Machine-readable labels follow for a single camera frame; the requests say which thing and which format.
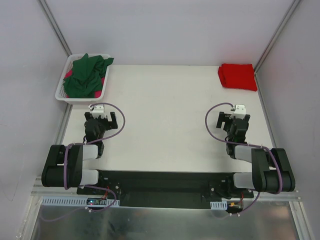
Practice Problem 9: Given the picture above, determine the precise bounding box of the green t-shirt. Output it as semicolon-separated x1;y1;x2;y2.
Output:
62;52;115;99

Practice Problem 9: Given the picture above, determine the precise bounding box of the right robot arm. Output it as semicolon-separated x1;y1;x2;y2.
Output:
216;111;296;198

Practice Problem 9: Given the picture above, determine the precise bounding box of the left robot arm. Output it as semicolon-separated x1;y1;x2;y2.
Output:
41;112;118;195

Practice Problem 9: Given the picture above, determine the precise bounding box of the pink t-shirt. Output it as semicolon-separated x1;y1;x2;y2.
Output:
63;70;105;99

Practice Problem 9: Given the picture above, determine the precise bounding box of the folded red t-shirt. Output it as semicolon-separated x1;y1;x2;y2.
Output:
218;63;258;92

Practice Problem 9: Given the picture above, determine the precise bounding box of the white plastic basket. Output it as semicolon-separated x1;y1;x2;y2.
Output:
55;53;114;104

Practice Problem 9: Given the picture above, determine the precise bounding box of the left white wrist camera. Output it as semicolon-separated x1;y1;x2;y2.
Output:
89;104;106;119

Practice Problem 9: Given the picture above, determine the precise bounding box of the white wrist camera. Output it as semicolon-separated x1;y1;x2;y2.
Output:
229;104;247;120
89;104;106;119

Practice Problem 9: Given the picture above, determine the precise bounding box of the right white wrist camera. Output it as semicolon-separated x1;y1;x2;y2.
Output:
229;104;247;120

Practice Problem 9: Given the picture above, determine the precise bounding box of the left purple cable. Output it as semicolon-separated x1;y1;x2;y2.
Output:
39;102;126;222

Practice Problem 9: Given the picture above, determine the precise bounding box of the purple cable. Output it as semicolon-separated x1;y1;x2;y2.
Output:
39;102;126;222
204;102;285;220

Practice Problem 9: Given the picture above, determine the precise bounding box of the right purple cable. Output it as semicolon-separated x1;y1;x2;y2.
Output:
204;102;285;220

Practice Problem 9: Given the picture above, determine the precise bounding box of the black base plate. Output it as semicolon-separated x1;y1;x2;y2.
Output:
76;170;254;209

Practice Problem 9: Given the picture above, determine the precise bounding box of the right slotted cable duct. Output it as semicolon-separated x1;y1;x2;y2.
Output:
210;200;228;211

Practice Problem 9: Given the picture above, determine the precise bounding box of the slotted cable duct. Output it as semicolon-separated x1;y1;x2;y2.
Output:
210;200;228;211
42;196;120;208

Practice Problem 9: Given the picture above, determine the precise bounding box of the aluminium rail front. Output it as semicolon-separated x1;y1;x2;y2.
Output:
31;176;301;201

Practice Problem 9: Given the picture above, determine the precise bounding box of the left slotted cable duct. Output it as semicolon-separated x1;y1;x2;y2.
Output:
42;196;120;208

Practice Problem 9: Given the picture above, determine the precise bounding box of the left aluminium corner post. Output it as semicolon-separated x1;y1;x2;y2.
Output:
37;0;72;57

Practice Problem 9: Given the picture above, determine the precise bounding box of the aluminium corner post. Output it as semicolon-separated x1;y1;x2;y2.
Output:
254;0;303;74
37;0;72;57

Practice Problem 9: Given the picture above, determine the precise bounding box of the right aluminium corner post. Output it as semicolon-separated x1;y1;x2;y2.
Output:
254;0;303;74

